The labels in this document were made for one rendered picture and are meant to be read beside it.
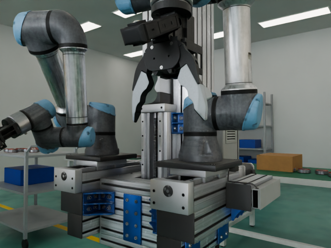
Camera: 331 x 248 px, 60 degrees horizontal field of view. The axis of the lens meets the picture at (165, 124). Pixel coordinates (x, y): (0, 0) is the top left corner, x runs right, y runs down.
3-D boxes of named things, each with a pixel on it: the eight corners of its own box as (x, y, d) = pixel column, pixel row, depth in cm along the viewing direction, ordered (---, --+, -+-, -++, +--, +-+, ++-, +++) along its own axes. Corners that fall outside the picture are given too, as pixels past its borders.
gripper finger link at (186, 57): (210, 78, 45) (182, 38, 48) (206, 77, 43) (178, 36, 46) (188, 97, 47) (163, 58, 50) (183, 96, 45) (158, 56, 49)
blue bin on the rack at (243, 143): (246, 146, 683) (246, 139, 683) (261, 147, 661) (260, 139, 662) (239, 147, 649) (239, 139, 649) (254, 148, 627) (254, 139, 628)
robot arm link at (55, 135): (63, 155, 105) (55, 131, 99) (35, 155, 107) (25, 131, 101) (72, 143, 112) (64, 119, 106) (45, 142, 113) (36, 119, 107)
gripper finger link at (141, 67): (149, 101, 52) (172, 57, 49) (143, 100, 50) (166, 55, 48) (133, 88, 54) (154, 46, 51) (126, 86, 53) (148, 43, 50)
